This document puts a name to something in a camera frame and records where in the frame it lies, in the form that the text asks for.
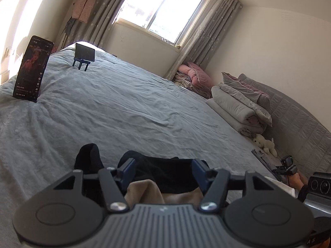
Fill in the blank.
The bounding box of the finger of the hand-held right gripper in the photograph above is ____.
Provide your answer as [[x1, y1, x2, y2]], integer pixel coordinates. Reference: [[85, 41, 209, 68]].
[[273, 155, 298, 178], [252, 149, 281, 181]]

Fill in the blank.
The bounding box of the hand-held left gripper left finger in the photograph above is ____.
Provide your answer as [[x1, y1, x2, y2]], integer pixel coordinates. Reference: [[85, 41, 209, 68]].
[[53, 157, 136, 213]]

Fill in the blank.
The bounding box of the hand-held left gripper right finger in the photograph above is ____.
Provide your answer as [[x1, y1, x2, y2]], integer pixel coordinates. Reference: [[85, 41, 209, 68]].
[[192, 158, 278, 212]]

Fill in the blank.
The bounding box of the beige sweatshirt with black sleeves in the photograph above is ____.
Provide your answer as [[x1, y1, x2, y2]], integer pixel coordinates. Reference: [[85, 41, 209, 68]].
[[74, 143, 228, 205]]

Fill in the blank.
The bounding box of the person's right hand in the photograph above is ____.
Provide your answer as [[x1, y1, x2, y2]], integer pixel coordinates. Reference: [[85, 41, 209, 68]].
[[287, 173, 309, 190]]

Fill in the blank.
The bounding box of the white plush toy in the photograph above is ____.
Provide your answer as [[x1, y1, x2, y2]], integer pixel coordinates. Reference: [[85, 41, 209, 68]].
[[253, 134, 278, 158]]

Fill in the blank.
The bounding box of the white garment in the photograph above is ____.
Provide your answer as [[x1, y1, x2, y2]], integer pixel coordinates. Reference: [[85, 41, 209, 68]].
[[269, 178, 296, 198]]

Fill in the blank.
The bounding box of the grey padded headboard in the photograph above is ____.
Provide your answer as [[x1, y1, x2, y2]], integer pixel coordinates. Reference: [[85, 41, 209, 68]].
[[238, 74, 331, 184]]

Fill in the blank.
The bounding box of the grey folded quilt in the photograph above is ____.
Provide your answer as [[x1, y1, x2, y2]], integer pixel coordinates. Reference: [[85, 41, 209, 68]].
[[206, 83, 273, 138]]

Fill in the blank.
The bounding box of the grey bed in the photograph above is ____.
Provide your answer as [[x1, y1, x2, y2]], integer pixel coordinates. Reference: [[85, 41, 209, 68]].
[[0, 41, 298, 248]]

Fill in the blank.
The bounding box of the grey pillow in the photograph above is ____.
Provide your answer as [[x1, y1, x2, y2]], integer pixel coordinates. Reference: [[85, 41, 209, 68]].
[[222, 72, 271, 109]]

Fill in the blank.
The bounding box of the striped folded blanket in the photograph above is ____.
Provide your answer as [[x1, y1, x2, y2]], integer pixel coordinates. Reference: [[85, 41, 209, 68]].
[[174, 73, 212, 99]]

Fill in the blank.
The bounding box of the pink pillow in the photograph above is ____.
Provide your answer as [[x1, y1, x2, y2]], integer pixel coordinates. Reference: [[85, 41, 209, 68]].
[[178, 62, 214, 91]]

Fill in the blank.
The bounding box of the blue phone stand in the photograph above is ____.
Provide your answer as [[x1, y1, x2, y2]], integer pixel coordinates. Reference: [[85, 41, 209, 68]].
[[73, 58, 90, 72]]

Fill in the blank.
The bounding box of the landscape smartphone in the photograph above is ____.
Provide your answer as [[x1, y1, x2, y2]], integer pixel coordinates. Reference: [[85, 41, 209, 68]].
[[74, 43, 95, 62]]

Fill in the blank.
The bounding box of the grey star-print curtain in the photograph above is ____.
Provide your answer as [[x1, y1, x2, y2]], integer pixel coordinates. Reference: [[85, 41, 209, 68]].
[[165, 0, 242, 80], [55, 0, 137, 51]]

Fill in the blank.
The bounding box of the upright smartphone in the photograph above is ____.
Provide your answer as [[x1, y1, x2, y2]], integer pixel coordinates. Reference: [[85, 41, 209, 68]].
[[13, 35, 54, 103]]

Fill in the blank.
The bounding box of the window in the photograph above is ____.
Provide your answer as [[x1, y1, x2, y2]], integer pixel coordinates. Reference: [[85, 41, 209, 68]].
[[115, 0, 212, 45]]

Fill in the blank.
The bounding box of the pink hanging jacket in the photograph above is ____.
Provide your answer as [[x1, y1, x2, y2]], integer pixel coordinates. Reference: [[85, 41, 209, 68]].
[[72, 0, 102, 23]]

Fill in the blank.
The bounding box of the dark hanging strap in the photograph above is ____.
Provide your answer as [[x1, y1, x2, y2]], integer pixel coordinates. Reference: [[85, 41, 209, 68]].
[[63, 18, 75, 36]]

